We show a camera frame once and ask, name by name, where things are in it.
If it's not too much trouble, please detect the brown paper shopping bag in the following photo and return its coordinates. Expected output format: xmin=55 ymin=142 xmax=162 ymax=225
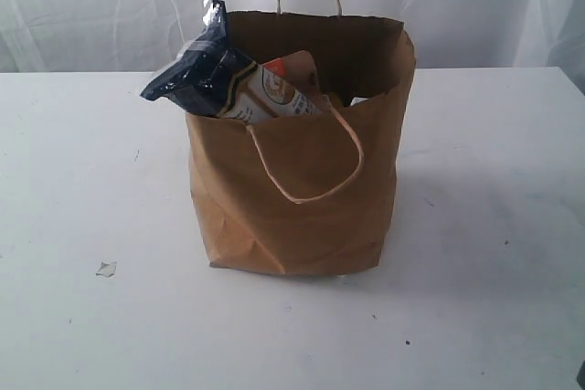
xmin=186 ymin=10 xmax=416 ymax=276

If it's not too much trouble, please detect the brown kraft stand-up pouch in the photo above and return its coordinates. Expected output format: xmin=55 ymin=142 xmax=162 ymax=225
xmin=263 ymin=50 xmax=322 ymax=100

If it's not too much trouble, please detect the dark blue noodle packet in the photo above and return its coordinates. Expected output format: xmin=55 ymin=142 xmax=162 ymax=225
xmin=140 ymin=0 xmax=321 ymax=124

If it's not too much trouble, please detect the small blue white milk carton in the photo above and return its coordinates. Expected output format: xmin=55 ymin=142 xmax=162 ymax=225
xmin=350 ymin=97 xmax=368 ymax=106

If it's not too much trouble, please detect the small torn label scrap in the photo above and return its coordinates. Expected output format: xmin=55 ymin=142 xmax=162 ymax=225
xmin=95 ymin=261 xmax=117 ymax=279

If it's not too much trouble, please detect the white backdrop curtain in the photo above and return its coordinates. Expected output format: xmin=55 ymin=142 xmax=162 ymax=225
xmin=0 ymin=0 xmax=585 ymax=75

